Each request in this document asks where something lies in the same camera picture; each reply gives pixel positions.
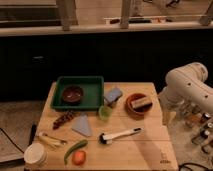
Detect white dish brush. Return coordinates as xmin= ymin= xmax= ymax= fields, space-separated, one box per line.
xmin=98 ymin=128 xmax=142 ymax=144

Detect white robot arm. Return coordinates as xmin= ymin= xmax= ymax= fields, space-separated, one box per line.
xmin=158 ymin=62 xmax=213 ymax=126

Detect blue grey sponge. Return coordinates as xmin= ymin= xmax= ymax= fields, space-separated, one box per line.
xmin=104 ymin=87 xmax=123 ymax=103

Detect small green cup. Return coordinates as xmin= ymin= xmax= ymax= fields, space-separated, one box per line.
xmin=98 ymin=106 xmax=112 ymax=121

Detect green plastic tray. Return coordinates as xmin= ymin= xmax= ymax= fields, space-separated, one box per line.
xmin=51 ymin=76 xmax=104 ymax=111

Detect dark brown bowl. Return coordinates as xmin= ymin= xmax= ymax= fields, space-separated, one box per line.
xmin=62 ymin=85 xmax=84 ymax=103

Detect orange clay bowl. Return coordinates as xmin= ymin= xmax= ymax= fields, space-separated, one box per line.
xmin=125 ymin=93 xmax=153 ymax=119

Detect grey folded cloth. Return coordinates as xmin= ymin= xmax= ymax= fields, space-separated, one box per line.
xmin=72 ymin=114 xmax=92 ymax=137

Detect brown dried corn cob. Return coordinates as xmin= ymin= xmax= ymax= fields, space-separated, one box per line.
xmin=53 ymin=111 xmax=74 ymax=130

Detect green chili pepper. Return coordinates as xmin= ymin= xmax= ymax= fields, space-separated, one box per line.
xmin=64 ymin=139 xmax=88 ymax=165

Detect orange tomato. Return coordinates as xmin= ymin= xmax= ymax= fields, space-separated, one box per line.
xmin=72 ymin=150 xmax=86 ymax=165

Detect black marker pen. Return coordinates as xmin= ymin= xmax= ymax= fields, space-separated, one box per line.
xmin=29 ymin=124 xmax=37 ymax=145

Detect spice bottles on floor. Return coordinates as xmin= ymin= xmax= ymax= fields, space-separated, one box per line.
xmin=184 ymin=109 xmax=211 ymax=145

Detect white round lid container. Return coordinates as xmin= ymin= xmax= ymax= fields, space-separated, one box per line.
xmin=24 ymin=143 xmax=47 ymax=165

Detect black cable right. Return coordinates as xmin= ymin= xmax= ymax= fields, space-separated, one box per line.
xmin=178 ymin=162 xmax=213 ymax=171

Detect black cable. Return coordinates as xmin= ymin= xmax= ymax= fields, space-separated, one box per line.
xmin=178 ymin=162 xmax=213 ymax=171
xmin=0 ymin=127 xmax=25 ymax=155

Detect black cable left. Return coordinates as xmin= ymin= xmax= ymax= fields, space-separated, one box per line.
xmin=0 ymin=127 xmax=25 ymax=155

